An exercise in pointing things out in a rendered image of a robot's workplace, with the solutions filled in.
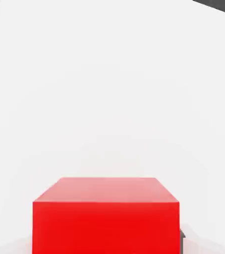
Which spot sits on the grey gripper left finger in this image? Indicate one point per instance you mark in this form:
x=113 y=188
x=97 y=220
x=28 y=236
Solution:
x=26 y=249

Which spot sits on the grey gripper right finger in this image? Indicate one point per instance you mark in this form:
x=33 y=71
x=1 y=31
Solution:
x=182 y=244

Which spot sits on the small red cube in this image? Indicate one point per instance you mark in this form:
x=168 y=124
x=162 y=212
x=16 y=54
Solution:
x=105 y=226

